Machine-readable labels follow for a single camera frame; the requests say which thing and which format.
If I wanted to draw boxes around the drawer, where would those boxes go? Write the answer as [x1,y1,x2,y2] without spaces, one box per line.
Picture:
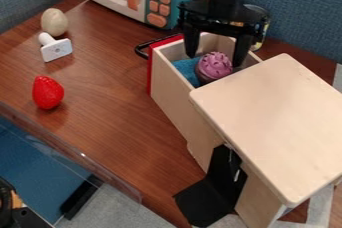
[133,31,265,174]

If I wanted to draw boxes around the white toy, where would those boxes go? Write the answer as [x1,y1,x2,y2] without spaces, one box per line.
[37,31,75,63]

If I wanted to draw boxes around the silver can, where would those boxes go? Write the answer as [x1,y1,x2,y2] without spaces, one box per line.
[243,3,273,52]

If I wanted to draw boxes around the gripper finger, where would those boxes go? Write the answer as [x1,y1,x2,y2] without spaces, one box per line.
[183,22,204,59]
[232,33,257,68]

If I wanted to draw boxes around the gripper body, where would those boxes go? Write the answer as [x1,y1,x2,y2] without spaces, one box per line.
[176,0,266,38]

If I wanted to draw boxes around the purple toy cupcake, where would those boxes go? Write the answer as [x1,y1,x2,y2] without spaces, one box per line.
[193,51,236,85]

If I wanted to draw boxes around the beige toy egg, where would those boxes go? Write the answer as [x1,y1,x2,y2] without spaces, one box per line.
[40,7,70,38]

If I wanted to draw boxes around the blue cloth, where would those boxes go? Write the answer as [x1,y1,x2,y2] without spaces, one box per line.
[171,56,205,89]

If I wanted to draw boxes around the red toy strawberry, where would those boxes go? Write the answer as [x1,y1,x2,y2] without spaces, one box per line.
[30,75,67,111]

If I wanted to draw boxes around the black stand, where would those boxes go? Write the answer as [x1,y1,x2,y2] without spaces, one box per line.
[172,144,249,228]

